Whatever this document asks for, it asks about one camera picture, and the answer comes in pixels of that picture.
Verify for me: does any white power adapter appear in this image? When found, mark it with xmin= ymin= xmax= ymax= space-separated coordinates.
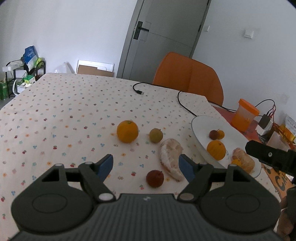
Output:
xmin=255 ymin=114 xmax=273 ymax=136

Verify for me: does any person's right hand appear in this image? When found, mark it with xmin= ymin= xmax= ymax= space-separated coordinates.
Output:
xmin=276 ymin=197 xmax=293 ymax=241

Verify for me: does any orange chair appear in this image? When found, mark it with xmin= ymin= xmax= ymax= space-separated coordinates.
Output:
xmin=152 ymin=52 xmax=224 ymax=105

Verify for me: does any white round plate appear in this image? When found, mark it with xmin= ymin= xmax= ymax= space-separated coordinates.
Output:
xmin=191 ymin=115 xmax=248 ymax=169

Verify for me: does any dark red small fruit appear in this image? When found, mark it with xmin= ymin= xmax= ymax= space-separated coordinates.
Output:
xmin=209 ymin=130 xmax=219 ymax=140

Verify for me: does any peeled orange fruit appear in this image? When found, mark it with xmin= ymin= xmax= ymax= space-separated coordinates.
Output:
xmin=231 ymin=148 xmax=255 ymax=174

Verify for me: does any blue plastic bag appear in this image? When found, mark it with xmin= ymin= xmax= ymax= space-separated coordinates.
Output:
xmin=23 ymin=46 xmax=38 ymax=71

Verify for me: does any green-brown fruit on table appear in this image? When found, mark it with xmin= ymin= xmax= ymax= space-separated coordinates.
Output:
xmin=149 ymin=128 xmax=163 ymax=144

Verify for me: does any grey door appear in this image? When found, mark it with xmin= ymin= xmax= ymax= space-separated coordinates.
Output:
xmin=117 ymin=1 xmax=210 ymax=83

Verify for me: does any orange red table mat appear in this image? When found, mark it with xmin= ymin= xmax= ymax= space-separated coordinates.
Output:
xmin=212 ymin=105 xmax=296 ymax=200

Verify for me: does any large orange on table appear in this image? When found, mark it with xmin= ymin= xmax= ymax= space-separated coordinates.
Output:
xmin=116 ymin=120 xmax=138 ymax=143

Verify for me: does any black door handle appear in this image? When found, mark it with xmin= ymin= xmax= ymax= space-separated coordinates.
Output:
xmin=133 ymin=21 xmax=149 ymax=40

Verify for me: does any white framed board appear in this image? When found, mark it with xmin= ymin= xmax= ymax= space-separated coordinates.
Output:
xmin=76 ymin=60 xmax=114 ymax=74

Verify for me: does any orange lidded plastic cup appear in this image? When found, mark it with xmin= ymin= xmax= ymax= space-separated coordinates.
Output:
xmin=230 ymin=98 xmax=259 ymax=133

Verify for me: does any black metal shelf rack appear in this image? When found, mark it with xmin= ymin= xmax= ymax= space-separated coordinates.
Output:
xmin=3 ymin=58 xmax=46 ymax=98

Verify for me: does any green white box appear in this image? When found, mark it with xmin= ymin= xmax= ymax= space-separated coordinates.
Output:
xmin=16 ymin=75 xmax=36 ymax=93

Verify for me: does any small orange kumquat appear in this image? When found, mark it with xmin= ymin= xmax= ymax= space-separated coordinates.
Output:
xmin=217 ymin=130 xmax=225 ymax=140

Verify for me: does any dark red fruit on table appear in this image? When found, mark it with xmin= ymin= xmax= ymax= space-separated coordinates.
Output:
xmin=146 ymin=170 xmax=164 ymax=188

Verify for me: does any white wall switch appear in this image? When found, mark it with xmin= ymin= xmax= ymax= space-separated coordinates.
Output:
xmin=244 ymin=29 xmax=254 ymax=39

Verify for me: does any small orange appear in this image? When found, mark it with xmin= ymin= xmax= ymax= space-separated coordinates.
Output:
xmin=231 ymin=159 xmax=242 ymax=167

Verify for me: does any white plastic bag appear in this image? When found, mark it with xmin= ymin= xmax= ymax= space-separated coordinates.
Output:
xmin=53 ymin=62 xmax=75 ymax=74

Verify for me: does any large orange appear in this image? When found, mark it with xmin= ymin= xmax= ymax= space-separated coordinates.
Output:
xmin=116 ymin=120 xmax=138 ymax=143
xmin=206 ymin=140 xmax=226 ymax=161

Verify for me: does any dotted white tablecloth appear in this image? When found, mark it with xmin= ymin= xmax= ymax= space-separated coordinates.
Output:
xmin=1 ymin=74 xmax=278 ymax=240

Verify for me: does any brown cardboard sheet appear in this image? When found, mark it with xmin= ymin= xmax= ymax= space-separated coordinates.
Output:
xmin=77 ymin=65 xmax=114 ymax=77

